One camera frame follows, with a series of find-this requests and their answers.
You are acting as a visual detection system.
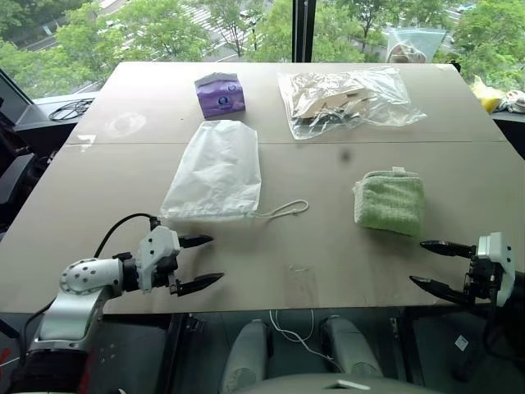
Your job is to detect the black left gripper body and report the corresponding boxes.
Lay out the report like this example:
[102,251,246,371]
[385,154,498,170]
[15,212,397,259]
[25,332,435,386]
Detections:
[152,236,184,296]

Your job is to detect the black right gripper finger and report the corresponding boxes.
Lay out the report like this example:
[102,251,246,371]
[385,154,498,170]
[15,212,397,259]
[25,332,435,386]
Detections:
[419,240,479,260]
[409,275,477,307]

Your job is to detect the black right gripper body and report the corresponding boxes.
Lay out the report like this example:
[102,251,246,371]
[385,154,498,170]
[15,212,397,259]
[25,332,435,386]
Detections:
[463,245,504,305]

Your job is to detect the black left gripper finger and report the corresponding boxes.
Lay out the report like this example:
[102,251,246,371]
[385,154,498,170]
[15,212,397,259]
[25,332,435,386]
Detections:
[176,272,226,297]
[178,233,215,250]

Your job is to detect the green folded towel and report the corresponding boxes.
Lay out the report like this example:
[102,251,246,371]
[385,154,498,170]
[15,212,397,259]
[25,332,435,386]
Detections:
[352,166,425,237]

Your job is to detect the clear plastic bag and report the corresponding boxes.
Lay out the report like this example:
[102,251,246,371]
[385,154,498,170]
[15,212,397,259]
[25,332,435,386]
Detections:
[276,66,428,141]

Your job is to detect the clear bag on windowsill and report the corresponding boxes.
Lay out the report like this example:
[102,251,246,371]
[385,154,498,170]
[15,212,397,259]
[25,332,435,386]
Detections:
[384,25,447,65]

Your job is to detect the grey rounded robot leg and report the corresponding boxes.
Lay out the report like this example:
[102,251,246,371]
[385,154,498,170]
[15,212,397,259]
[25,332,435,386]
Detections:
[220,318,275,394]
[319,314,385,378]

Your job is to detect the purple tissue pack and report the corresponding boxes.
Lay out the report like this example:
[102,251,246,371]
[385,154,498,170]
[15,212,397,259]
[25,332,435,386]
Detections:
[194,71,248,121]

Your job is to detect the grey robot torso edge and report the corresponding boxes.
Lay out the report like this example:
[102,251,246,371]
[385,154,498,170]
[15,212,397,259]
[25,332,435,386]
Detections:
[244,370,416,394]

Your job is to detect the yellow crumpled object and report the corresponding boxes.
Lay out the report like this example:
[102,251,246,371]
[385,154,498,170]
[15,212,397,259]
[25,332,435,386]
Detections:
[470,75,508,112]

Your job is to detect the brown cardboard pieces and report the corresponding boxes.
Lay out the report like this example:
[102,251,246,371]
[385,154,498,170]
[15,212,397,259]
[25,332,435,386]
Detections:
[291,84,377,123]

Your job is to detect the black side desk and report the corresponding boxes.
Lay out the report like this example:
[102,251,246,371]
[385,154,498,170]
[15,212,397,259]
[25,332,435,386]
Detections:
[0,67,98,233]

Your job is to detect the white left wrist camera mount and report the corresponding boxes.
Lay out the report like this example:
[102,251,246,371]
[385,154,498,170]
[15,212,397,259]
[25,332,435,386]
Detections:
[136,225,182,296]

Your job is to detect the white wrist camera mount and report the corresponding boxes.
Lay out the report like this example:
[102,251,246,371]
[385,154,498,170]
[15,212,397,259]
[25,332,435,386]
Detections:
[476,231,516,309]
[136,225,182,296]

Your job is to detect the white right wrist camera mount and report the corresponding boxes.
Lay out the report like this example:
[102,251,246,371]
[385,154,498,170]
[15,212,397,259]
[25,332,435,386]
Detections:
[476,231,516,309]

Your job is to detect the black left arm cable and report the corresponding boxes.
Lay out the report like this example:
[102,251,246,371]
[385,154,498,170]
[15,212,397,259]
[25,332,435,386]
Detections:
[93,212,164,259]

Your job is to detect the white drawstring bag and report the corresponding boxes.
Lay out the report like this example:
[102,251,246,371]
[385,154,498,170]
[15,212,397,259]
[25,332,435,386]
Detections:
[158,119,310,225]

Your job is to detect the thin white cord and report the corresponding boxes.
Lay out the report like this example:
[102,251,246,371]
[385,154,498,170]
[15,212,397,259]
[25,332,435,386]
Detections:
[268,309,342,367]

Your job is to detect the black coiled cables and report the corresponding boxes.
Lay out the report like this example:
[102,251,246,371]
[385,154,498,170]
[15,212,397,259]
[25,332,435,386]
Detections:
[48,97,96,122]

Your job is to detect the black window frame post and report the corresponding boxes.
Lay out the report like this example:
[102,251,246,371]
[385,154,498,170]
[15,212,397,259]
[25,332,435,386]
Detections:
[292,0,317,63]

